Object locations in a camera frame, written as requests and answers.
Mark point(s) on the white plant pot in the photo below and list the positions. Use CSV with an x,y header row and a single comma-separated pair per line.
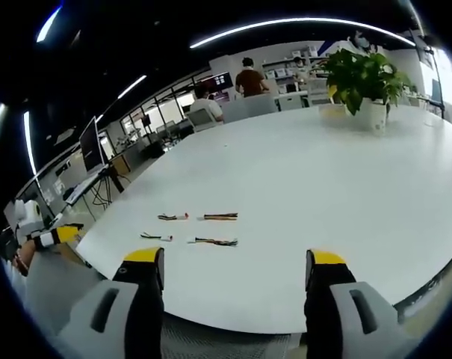
x,y
373,114

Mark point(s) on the computer monitor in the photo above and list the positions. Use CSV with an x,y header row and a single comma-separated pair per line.
x,y
91,147

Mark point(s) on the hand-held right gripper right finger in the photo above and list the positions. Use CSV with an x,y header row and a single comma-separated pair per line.
x,y
334,299

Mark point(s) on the wall display screen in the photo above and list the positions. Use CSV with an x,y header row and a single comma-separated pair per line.
x,y
222,84

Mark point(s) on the person's left hand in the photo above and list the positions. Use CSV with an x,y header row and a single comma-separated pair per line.
x,y
24,258

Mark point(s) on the long curved ceiling light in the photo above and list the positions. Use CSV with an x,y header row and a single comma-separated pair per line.
x,y
285,22

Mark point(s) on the ceiling light strip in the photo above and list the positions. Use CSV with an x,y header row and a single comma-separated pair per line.
x,y
132,86
29,142
48,24

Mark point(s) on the green potted plant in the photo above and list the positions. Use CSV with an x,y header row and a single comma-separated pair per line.
x,y
364,75

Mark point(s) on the grey office chair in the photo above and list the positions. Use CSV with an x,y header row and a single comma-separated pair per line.
x,y
201,119

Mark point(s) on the brown cabinet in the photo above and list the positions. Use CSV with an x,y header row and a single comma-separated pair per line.
x,y
121,164

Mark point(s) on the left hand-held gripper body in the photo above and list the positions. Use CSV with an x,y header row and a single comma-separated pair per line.
x,y
25,217

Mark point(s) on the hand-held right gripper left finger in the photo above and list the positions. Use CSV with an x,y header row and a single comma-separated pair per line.
x,y
136,299

